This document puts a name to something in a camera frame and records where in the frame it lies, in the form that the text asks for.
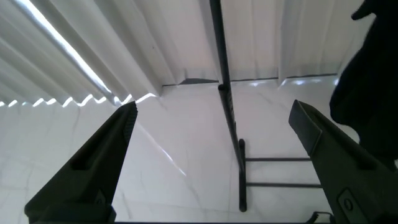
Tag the black garment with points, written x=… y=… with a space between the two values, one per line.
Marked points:
x=373 y=77

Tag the black clothes rack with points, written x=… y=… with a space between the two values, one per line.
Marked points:
x=220 y=46

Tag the white curtain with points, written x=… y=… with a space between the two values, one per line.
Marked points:
x=155 y=37

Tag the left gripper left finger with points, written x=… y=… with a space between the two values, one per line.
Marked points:
x=93 y=186

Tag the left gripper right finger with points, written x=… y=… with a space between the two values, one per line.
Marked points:
x=342 y=186

